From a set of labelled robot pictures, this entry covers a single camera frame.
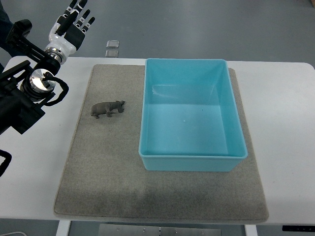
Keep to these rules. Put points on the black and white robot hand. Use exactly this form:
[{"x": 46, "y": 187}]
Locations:
[{"x": 68, "y": 33}]

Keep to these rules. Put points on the brown hippo toy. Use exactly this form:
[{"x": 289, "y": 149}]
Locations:
[{"x": 106, "y": 108}]

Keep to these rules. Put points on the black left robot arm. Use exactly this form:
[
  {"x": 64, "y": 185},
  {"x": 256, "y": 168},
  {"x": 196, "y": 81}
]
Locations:
[{"x": 24, "y": 90}]

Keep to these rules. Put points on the blue plastic box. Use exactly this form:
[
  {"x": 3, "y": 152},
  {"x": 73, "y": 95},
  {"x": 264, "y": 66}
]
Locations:
[{"x": 190, "y": 120}]

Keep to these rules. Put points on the lower metal floor plate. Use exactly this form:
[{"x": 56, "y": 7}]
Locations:
[{"x": 111, "y": 53}]

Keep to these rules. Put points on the metal floor plate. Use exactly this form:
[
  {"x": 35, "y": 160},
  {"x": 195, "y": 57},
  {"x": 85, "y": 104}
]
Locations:
[
  {"x": 111, "y": 53},
  {"x": 112, "y": 44}
]

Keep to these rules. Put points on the upper metal floor plate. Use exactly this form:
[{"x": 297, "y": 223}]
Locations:
[{"x": 112, "y": 44}]

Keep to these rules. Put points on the grey felt mat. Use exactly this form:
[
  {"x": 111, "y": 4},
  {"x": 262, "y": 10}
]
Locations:
[{"x": 104, "y": 177}]

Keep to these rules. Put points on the black table control panel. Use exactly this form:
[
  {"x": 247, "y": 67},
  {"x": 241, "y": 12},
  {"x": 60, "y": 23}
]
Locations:
[{"x": 298, "y": 228}]

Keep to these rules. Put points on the metal table base plate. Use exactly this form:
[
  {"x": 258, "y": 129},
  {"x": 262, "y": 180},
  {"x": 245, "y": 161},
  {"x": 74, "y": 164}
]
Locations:
[{"x": 133, "y": 230}]

